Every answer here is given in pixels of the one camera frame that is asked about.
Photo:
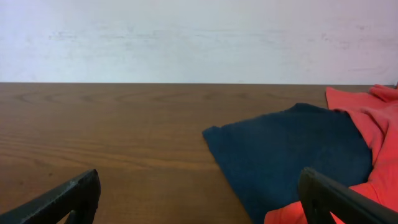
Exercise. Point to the red t-shirt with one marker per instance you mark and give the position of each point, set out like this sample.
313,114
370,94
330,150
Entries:
375,116

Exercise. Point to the navy blue garment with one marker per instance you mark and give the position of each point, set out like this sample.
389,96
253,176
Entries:
262,158

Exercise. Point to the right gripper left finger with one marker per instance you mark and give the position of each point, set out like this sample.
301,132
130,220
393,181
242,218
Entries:
77,200

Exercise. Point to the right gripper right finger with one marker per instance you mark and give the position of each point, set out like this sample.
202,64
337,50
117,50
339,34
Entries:
323,198

